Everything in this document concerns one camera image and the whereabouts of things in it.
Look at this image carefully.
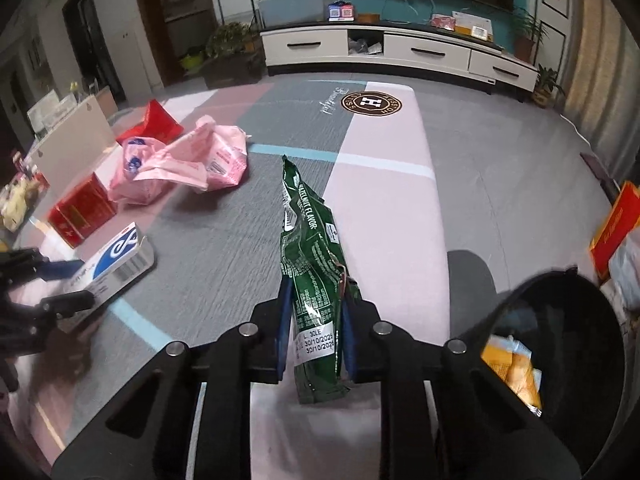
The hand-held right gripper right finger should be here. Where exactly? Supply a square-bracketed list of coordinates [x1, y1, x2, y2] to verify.
[342, 285, 586, 480]

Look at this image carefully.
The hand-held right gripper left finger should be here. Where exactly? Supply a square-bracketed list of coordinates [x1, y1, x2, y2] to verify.
[50, 280, 296, 480]

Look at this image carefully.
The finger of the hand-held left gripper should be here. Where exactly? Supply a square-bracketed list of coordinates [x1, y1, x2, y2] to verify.
[0, 247, 83, 286]
[40, 292, 97, 333]

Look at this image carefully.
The blue and white box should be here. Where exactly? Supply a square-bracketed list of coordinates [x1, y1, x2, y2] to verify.
[65, 222, 156, 333]

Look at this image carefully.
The red box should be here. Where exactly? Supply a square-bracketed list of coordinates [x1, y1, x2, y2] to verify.
[47, 172, 118, 250]

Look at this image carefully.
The green snack bag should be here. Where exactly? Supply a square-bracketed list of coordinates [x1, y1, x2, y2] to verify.
[280, 155, 362, 405]

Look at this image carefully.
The small pink packet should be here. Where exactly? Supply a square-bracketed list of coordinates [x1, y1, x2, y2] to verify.
[109, 136, 208, 206]

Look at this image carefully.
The yellow snack bag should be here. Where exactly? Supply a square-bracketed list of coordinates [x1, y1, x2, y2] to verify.
[481, 335, 543, 416]

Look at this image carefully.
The red snack bag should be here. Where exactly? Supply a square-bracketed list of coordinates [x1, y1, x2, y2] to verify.
[116, 100, 185, 145]

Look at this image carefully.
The black trash bin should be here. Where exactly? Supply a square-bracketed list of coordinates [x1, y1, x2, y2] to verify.
[480, 267, 640, 461]

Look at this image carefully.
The group of bottles and jars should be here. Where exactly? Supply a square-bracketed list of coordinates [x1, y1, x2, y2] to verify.
[0, 150, 51, 233]

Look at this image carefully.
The white storage box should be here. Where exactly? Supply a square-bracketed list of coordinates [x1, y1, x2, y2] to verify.
[25, 95, 118, 191]

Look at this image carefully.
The large plant in dark planter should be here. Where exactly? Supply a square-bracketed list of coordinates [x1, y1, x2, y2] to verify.
[202, 22, 266, 90]

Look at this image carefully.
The white plastic shopping bag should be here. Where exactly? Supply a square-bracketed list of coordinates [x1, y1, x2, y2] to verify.
[607, 240, 640, 311]

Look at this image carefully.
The red and yellow paper bag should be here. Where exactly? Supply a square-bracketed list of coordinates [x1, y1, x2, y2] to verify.
[589, 180, 640, 283]

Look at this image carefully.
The white television cabinet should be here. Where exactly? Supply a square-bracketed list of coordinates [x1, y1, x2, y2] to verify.
[260, 19, 540, 93]

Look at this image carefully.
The dark floor mat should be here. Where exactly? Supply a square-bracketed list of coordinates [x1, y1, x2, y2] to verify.
[580, 152, 621, 196]

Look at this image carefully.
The grey storage box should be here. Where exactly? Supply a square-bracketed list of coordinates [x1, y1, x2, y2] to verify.
[257, 0, 326, 28]

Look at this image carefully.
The small potted plant on floor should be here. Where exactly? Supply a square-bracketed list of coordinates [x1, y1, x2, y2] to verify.
[531, 65, 566, 108]

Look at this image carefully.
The white and yellow card box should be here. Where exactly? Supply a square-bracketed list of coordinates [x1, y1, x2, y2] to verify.
[452, 11, 488, 36]

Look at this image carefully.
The potted plant in brown pot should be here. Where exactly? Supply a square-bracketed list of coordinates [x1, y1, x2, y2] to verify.
[512, 7, 548, 63]

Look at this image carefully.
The grey striped curtain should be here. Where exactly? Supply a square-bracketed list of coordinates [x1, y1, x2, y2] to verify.
[565, 0, 640, 186]

